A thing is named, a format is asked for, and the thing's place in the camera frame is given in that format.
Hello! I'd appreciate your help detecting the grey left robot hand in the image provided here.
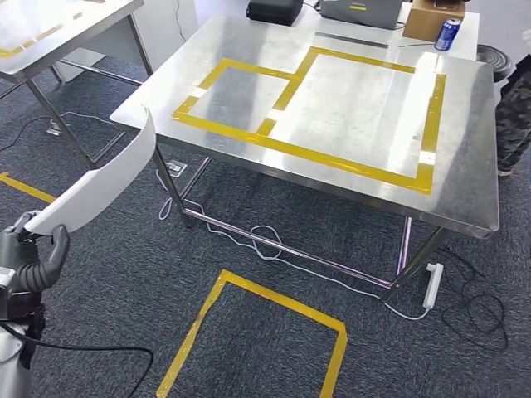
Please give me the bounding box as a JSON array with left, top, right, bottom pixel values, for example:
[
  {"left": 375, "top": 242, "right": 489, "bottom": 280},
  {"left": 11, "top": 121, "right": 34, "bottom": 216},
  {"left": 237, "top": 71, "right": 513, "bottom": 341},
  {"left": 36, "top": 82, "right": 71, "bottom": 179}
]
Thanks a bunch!
[{"left": 0, "top": 211, "right": 72, "bottom": 295}]

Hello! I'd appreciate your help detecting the white curved car part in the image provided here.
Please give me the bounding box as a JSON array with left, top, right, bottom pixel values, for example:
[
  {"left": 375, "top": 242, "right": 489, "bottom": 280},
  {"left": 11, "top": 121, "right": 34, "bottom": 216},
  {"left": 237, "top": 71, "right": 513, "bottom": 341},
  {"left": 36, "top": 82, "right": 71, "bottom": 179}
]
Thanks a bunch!
[{"left": 23, "top": 106, "right": 157, "bottom": 236}]

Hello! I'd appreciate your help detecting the yellow tape on workbench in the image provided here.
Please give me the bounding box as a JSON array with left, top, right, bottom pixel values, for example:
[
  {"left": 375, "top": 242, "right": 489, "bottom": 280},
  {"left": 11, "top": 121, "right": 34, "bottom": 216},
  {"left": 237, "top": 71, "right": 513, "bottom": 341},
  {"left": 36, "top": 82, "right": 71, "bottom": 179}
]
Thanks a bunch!
[{"left": 171, "top": 46, "right": 447, "bottom": 197}]

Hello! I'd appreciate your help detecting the steel workbench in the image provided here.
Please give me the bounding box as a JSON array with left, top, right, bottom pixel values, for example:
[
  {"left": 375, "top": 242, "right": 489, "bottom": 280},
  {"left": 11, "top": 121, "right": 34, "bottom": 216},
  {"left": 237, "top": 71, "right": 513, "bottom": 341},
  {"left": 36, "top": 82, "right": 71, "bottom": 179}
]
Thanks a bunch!
[{"left": 109, "top": 12, "right": 500, "bottom": 304}]

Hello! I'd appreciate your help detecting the yellow floor tape strip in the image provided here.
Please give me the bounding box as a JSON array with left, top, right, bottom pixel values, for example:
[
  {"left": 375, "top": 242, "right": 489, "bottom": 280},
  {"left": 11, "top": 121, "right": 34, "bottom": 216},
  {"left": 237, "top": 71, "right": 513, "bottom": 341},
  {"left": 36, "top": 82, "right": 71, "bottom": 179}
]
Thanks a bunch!
[{"left": 0, "top": 171, "right": 57, "bottom": 206}]

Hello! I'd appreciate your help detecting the yellow tape on side table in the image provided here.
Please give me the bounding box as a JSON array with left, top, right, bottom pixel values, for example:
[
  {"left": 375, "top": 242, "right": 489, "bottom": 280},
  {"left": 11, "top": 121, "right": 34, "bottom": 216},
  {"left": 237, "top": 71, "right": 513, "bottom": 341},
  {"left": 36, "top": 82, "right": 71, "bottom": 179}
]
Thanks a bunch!
[{"left": 0, "top": 22, "right": 84, "bottom": 61}]

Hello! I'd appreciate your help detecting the steel side table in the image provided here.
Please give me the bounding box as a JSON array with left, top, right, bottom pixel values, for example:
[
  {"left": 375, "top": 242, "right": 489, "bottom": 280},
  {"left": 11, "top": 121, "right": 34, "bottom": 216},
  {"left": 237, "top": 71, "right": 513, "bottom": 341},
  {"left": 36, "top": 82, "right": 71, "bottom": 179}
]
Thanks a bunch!
[{"left": 0, "top": 0, "right": 156, "bottom": 170}]

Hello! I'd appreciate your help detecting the yellow floor tape square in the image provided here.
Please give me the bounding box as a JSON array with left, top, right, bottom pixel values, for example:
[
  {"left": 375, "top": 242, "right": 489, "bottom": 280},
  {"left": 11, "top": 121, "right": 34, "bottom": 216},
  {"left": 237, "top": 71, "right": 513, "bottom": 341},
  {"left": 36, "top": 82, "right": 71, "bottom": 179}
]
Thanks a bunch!
[{"left": 156, "top": 268, "right": 349, "bottom": 398}]

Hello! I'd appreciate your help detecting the black carrying case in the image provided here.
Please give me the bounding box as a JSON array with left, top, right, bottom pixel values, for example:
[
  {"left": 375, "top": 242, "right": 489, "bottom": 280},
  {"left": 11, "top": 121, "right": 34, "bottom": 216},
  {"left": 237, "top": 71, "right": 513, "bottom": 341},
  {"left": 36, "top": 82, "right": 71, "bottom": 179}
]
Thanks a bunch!
[{"left": 245, "top": 0, "right": 304, "bottom": 27}]

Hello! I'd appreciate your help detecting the grey laptop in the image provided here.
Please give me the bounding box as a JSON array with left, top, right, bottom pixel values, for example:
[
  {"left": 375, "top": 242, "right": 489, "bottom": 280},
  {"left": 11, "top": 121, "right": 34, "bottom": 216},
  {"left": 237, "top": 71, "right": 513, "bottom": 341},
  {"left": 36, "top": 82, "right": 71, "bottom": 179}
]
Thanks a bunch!
[{"left": 319, "top": 0, "right": 405, "bottom": 32}]

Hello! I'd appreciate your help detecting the white power strip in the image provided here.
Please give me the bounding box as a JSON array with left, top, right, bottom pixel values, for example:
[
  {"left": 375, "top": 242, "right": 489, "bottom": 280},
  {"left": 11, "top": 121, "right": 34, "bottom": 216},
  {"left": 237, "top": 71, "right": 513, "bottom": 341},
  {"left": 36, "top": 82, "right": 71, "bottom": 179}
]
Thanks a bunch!
[{"left": 421, "top": 261, "right": 445, "bottom": 311}]

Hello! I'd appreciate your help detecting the closed cardboard box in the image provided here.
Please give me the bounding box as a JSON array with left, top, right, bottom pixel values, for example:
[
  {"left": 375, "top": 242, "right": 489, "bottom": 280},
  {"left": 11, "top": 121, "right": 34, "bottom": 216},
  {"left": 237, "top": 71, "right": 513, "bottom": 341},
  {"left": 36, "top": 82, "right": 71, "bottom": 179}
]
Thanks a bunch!
[{"left": 401, "top": 0, "right": 467, "bottom": 43}]

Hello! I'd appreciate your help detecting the blue drink can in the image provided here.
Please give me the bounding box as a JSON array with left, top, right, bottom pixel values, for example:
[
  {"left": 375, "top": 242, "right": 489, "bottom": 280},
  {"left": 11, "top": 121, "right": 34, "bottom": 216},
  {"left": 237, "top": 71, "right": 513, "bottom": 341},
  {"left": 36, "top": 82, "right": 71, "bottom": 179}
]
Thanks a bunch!
[{"left": 434, "top": 17, "right": 463, "bottom": 53}]

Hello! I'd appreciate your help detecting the white desk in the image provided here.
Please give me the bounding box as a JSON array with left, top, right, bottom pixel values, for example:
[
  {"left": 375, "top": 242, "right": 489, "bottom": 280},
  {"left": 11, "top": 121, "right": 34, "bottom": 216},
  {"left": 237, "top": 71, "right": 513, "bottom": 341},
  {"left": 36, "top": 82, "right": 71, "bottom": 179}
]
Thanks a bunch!
[{"left": 290, "top": 0, "right": 481, "bottom": 62}]

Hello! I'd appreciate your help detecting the black round stool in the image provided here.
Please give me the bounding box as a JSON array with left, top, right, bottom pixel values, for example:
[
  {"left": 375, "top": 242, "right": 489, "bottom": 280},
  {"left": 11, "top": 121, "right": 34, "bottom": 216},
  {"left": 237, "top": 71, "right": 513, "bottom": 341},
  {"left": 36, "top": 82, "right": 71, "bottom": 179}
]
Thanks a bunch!
[{"left": 475, "top": 43, "right": 514, "bottom": 84}]

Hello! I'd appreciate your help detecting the person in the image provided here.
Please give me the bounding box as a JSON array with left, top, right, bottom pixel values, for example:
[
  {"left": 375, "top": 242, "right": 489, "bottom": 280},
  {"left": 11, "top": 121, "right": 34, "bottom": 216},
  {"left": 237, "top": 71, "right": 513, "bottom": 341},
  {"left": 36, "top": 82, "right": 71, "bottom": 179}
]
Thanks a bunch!
[{"left": 495, "top": 27, "right": 531, "bottom": 178}]

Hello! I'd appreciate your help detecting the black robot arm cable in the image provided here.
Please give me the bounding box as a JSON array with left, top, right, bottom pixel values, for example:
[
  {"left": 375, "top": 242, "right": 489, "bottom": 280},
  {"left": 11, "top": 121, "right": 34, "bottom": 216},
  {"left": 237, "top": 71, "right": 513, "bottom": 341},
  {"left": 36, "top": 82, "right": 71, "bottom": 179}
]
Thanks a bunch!
[{"left": 0, "top": 320, "right": 155, "bottom": 398}]

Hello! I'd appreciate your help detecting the white floor cable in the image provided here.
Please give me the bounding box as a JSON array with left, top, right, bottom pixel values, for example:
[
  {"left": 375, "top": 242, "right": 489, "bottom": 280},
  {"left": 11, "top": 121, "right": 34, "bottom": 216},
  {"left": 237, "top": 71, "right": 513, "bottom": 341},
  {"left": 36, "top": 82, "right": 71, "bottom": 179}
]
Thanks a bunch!
[{"left": 155, "top": 167, "right": 431, "bottom": 323}]

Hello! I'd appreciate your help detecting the black floor cable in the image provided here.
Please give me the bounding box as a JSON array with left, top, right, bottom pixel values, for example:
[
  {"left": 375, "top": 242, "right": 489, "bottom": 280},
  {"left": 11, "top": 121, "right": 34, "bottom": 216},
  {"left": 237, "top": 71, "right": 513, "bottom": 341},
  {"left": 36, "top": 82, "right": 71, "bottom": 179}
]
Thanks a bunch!
[{"left": 438, "top": 245, "right": 510, "bottom": 354}]

